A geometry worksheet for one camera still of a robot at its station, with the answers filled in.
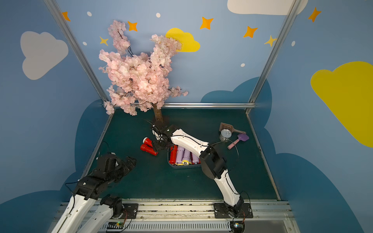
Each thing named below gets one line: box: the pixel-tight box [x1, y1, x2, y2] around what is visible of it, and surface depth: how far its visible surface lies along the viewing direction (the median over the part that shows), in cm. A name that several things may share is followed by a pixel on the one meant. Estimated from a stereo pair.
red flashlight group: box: [169, 144, 178, 165], surface depth 90 cm
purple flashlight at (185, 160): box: [181, 148, 191, 166], surface depth 87 cm
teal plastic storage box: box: [167, 146, 202, 169], surface depth 90 cm
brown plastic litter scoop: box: [219, 122, 247, 135], surface depth 113 cm
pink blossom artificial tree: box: [98, 20, 189, 125], surface depth 72 cm
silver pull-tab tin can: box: [219, 129, 233, 143], surface depth 103 cm
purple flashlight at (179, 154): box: [175, 145, 186, 166], surface depth 90 cm
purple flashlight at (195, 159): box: [191, 152, 200, 165], surface depth 88 cm
